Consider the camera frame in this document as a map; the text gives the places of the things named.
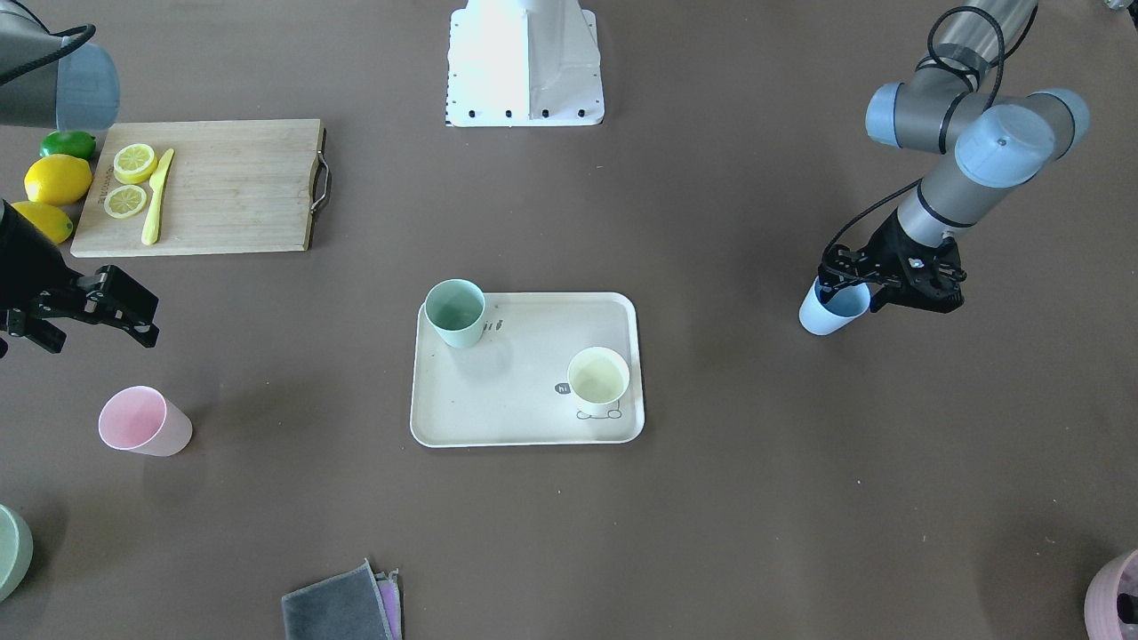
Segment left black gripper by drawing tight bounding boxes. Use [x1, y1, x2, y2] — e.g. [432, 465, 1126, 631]
[818, 212, 966, 315]

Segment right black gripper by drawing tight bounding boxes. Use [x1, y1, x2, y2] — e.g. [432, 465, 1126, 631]
[1, 202, 160, 354]

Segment light blue plastic cup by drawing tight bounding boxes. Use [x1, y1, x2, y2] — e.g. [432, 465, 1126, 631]
[799, 278, 869, 336]

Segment cream plastic cup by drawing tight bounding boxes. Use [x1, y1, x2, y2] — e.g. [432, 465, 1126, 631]
[566, 346, 630, 419]

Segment green plastic cup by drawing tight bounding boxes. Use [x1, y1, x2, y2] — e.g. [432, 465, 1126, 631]
[423, 278, 486, 348]

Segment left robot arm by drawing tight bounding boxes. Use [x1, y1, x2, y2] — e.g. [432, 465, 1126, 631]
[813, 1, 1092, 313]

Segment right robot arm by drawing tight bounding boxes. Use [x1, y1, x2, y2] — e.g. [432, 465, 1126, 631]
[1, 1, 159, 354]

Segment beige rabbit tray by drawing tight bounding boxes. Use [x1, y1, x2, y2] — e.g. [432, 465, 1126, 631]
[410, 292, 645, 448]

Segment pink plastic cup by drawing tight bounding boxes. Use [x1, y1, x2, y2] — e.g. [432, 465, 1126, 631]
[97, 386, 193, 457]

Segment lower lemon slice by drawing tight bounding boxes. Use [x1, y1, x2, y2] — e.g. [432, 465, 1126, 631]
[102, 184, 148, 220]

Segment lemon slice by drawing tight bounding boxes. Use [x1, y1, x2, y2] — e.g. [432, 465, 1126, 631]
[102, 184, 148, 220]
[112, 143, 159, 184]

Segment lower whole yellow lemon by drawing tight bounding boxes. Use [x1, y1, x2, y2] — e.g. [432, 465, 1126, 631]
[13, 200, 74, 244]

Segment whole yellow lemon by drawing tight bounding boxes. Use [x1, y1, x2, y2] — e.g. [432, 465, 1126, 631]
[24, 154, 93, 206]
[13, 200, 74, 244]

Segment yellow plastic knife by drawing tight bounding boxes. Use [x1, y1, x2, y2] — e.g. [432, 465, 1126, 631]
[140, 148, 175, 246]

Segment upper lemon slice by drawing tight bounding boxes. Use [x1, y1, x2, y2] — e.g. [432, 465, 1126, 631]
[112, 143, 159, 184]

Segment upper whole yellow lemon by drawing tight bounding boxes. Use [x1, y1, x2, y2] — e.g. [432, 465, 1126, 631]
[24, 154, 93, 206]

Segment wooden cutting board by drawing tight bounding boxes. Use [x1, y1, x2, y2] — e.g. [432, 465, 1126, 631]
[71, 120, 329, 259]

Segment green lime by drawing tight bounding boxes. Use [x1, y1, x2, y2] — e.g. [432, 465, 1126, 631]
[39, 131, 98, 161]

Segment green bowl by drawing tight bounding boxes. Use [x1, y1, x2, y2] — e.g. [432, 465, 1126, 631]
[0, 504, 34, 601]

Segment grey folded cloth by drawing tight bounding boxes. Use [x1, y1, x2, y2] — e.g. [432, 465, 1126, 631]
[281, 563, 390, 639]

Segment purple cloth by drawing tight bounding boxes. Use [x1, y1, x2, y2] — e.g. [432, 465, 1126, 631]
[374, 571, 404, 640]

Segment pink bowl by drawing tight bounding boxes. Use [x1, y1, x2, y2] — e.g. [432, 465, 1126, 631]
[1085, 550, 1137, 639]

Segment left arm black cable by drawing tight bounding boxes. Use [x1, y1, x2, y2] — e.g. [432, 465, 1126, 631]
[822, 6, 1039, 268]

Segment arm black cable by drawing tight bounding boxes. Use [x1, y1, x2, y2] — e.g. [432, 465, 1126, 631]
[0, 0, 97, 88]
[822, 6, 1039, 268]

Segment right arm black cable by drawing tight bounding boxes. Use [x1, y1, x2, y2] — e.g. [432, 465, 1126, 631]
[0, 0, 97, 88]

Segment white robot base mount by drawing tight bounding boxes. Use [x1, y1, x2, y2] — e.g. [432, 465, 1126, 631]
[445, 1, 605, 128]

